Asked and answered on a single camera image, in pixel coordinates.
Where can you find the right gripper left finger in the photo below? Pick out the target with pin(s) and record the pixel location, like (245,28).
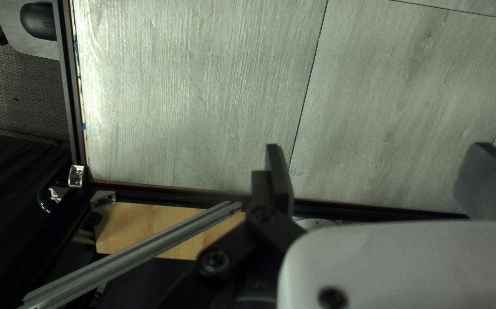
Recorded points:
(275,189)

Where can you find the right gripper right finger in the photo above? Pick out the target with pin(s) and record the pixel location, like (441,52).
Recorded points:
(492,184)

